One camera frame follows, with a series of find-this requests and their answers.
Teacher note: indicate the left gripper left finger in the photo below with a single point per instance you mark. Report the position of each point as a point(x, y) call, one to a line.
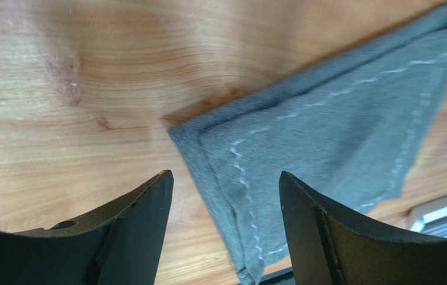
point(119, 242)

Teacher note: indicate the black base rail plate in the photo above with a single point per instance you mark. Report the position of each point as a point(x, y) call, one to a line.
point(441, 217)

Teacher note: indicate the grey stitched cloth napkin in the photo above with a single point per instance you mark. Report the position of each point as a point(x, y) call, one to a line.
point(350, 127)

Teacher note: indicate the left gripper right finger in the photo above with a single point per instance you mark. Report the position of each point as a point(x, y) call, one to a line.
point(366, 249)

